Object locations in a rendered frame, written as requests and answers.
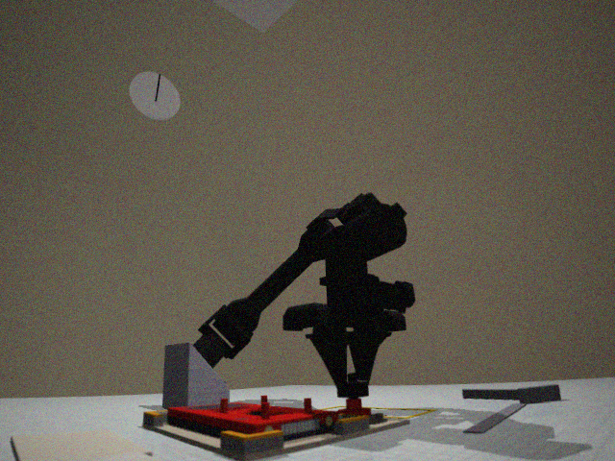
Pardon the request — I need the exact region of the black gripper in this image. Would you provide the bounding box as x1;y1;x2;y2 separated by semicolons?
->
283;264;406;390

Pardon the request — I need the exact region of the black wheel with grey hub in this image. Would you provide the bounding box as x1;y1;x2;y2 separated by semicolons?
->
336;380;369;399

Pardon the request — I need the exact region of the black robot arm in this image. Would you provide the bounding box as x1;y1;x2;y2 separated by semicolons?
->
193;192;415;369

